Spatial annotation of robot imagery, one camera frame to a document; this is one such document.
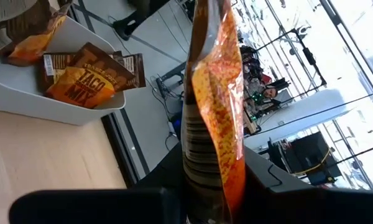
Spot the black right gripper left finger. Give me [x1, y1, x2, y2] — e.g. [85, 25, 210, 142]
[8, 143, 188, 224]

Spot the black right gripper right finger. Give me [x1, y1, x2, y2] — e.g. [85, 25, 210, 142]
[236, 146, 373, 224]

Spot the white plastic storage bin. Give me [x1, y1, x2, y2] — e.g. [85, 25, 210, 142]
[0, 15, 127, 127]

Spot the black monitor screen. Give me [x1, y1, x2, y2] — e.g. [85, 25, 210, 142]
[267, 130, 343, 187]

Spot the white building column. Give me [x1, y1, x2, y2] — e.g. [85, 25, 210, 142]
[244, 88, 351, 151]

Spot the person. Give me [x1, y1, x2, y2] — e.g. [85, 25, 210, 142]
[260, 85, 282, 102]

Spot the black case with blue parts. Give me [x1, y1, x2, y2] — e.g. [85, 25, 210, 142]
[169, 110, 183, 138]

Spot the black power strip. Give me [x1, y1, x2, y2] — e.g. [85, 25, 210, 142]
[155, 77, 169, 98]

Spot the cluttered equipment workbench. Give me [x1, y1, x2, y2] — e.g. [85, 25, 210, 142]
[239, 45, 292, 136]

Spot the grey metal stand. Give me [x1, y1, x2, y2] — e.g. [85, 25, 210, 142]
[155, 60, 187, 100]

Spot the black tripod base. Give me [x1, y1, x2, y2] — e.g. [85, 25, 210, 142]
[111, 0, 172, 42]

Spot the yellow hanging cable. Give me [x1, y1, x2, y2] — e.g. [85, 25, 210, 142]
[293, 147, 334, 176]

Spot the black hanging power cable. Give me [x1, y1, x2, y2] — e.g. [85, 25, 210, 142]
[293, 142, 373, 177]

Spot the thin black hanging cable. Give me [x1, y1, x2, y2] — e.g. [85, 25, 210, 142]
[257, 89, 373, 135]

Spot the black frame stand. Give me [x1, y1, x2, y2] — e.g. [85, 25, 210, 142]
[254, 27, 328, 96]

